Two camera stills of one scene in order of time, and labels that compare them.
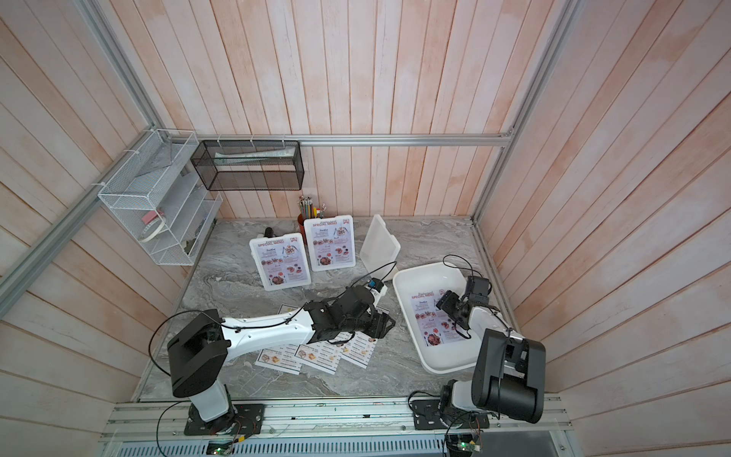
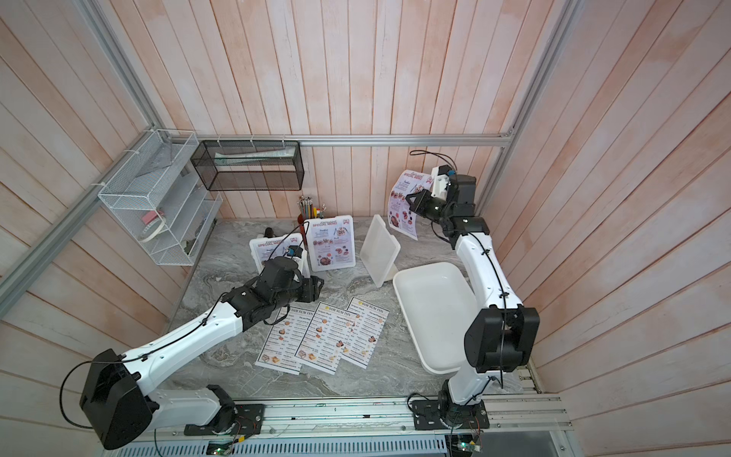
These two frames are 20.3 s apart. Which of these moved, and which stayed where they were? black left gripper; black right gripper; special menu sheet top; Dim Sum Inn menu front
Moved: black left gripper; black right gripper
Stayed: special menu sheet top; Dim Sum Inn menu front
